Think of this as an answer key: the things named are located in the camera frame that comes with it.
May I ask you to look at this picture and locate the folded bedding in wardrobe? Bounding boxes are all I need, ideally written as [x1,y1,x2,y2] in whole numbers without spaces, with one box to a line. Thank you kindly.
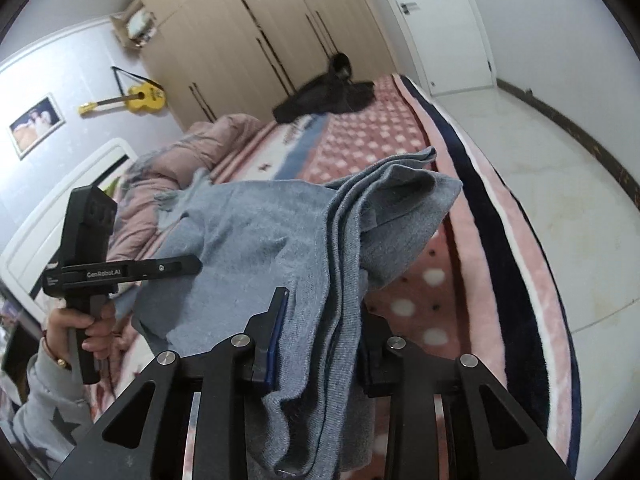
[126,8,156,48]

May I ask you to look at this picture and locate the grey-blue knit pants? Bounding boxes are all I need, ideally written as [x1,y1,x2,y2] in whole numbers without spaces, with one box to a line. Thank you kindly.
[117,148,462,479]

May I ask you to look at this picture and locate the small grey-blue garment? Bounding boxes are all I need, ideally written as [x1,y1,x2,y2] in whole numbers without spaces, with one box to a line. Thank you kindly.
[155,168,212,233]

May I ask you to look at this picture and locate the white bed headboard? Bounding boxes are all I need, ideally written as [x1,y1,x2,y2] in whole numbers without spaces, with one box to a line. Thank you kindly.
[1,138,137,318]

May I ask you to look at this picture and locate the black door handle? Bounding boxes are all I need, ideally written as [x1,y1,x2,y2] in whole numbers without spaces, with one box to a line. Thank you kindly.
[399,2,419,14]

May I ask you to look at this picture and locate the dark baseboard strip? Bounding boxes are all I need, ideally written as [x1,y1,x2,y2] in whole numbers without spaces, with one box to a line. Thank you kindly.
[497,78,640,210]

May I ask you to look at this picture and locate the framed wall photo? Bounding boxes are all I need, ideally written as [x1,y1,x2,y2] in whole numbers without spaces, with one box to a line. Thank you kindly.
[10,94,65,159]

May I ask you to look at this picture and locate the patterned pink bed blanket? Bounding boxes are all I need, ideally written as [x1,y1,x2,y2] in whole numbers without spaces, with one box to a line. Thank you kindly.
[210,75,582,470]

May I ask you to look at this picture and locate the yellow ukulele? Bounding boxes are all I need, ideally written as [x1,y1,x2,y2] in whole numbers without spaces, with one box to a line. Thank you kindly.
[78,66,167,116]

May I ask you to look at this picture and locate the white room door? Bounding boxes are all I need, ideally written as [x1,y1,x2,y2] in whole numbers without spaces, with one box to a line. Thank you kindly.
[390,0,496,96]

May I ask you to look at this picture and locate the grey star sleeve forearm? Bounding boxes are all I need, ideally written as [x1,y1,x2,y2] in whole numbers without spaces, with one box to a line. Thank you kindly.
[1,342,93,479]

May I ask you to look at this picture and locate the black clothing pile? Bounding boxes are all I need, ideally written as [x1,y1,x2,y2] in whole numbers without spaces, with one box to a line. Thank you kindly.
[272,52,375,124]

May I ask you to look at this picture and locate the person's left hand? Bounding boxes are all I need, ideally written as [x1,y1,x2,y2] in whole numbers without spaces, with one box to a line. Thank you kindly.
[44,301,116,365]

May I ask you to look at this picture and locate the pink crumpled duvet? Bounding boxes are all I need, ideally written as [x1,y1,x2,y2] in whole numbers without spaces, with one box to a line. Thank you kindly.
[107,114,264,261]

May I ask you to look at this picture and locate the beige wooden wardrobe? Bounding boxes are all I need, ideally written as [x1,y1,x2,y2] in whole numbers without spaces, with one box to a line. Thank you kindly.
[112,0,396,128]

